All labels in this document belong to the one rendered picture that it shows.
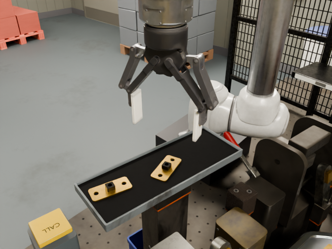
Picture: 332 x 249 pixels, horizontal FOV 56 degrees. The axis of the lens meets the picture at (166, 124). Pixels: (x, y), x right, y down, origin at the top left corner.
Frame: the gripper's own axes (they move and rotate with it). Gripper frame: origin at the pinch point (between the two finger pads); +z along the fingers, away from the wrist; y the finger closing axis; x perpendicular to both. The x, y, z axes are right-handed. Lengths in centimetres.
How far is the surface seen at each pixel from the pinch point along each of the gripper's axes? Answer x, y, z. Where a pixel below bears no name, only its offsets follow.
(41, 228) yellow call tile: -24.8, -11.9, 11.5
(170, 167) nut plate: 0.2, 0.9, 11.0
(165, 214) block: -3.7, 1.7, 21.9
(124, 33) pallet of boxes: 328, -239, 96
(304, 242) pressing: 8.1, 31.6, 27.4
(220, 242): -8.9, 16.3, 16.7
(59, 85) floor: 198, -251, 129
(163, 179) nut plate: -3.6, 1.3, 11.3
